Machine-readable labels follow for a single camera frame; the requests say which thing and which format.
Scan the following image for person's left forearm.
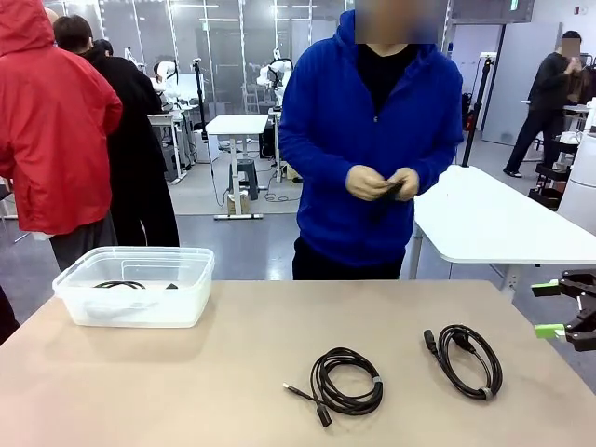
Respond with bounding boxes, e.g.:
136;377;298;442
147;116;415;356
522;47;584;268
409;139;465;196

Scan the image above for person's right forearm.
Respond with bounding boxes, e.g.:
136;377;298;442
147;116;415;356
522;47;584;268
278;134;358;187

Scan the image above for person's left hand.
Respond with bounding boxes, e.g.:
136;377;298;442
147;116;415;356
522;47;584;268
388;167;420;202

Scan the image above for person's right hand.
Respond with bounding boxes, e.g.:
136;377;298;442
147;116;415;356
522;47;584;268
345;165;390;202

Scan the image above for black utility cart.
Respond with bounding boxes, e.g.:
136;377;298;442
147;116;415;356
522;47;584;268
528;134;581;211

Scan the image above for white rounded machine housing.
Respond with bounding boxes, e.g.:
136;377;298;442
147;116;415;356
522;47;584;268
556;104;596;237

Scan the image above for red fire extinguisher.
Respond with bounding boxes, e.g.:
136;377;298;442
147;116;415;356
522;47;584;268
462;91;476;132

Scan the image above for person in dark clothes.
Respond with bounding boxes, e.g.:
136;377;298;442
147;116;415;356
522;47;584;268
502;30;586;178

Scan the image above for black light stand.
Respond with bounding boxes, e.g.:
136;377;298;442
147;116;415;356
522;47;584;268
460;53;497;169

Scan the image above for person in blue hoodie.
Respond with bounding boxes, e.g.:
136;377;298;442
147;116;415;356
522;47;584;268
278;8;465;281

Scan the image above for grey step stool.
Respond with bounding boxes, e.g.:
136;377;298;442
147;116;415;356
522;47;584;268
227;157;260;201

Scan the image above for cardboard box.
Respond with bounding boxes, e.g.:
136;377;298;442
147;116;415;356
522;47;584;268
226;191;249;216

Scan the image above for small white standing desk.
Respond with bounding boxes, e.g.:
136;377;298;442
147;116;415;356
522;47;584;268
205;114;270;221

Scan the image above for white lab workbench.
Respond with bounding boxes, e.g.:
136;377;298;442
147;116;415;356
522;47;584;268
147;102;199;186

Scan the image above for clear plastic storage container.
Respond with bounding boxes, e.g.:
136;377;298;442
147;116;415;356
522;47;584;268
51;246;216;329

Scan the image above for person in black coat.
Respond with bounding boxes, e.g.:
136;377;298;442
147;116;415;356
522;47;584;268
53;14;181;248

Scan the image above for person in red jacket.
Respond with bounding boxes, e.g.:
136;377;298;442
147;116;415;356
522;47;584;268
0;0;124;274

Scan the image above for black cable with thick plug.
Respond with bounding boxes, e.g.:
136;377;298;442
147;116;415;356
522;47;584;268
422;323;505;400

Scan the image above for black USB extension cable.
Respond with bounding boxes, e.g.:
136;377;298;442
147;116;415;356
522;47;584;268
282;346;386;428

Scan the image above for dark wall screen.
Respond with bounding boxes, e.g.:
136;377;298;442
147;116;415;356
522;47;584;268
450;0;535;24

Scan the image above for black camera tripod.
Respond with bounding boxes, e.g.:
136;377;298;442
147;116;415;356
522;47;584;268
192;58;210;141

